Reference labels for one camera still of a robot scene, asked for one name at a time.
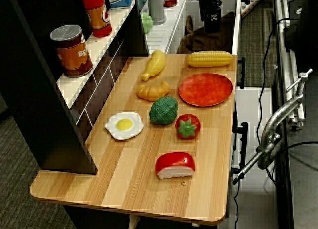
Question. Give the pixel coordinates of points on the grey metal clamp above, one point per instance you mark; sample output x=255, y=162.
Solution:
x=273, y=122

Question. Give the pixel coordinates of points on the white sink counter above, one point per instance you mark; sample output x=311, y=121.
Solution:
x=161, y=37

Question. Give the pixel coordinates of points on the white toy fried egg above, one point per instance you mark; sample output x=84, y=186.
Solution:
x=124, y=125

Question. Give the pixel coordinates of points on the grey toy faucet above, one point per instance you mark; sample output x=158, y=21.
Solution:
x=156, y=10

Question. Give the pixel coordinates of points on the yellow toy corn cob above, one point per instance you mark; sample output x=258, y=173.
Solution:
x=210, y=58

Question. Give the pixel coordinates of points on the aluminium rail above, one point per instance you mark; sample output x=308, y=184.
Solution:
x=285, y=40

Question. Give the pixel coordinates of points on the black kitchen shelf frame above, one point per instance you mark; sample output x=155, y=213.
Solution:
x=32, y=95

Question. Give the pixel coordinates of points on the green toy leafy vegetable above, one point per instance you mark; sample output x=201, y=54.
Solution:
x=163, y=111

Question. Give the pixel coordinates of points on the red orange toy bottle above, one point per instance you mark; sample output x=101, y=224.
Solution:
x=98, y=15

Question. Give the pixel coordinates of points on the toy beans can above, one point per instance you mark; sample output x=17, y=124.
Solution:
x=72, y=55

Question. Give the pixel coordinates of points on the red toy strawberry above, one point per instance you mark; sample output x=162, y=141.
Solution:
x=188, y=126

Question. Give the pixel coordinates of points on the brown brick backsplash panel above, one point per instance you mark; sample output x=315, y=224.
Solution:
x=104, y=85

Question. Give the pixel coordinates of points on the brown cloth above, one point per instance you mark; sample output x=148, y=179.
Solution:
x=198, y=42

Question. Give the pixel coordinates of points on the yellow toy banana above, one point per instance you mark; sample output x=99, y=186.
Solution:
x=155, y=63

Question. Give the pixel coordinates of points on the red white toy sushi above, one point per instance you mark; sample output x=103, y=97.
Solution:
x=174, y=163

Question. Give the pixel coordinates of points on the white shelf board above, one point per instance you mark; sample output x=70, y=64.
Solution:
x=99, y=50

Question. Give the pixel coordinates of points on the white cabinet front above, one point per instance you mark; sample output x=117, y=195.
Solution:
x=253, y=196

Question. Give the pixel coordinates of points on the red orange round plate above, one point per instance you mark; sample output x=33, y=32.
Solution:
x=205, y=90

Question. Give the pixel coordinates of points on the orange toy croissant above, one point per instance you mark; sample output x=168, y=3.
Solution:
x=152, y=91

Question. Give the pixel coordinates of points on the light green toy grapes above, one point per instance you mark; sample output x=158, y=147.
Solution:
x=146, y=23

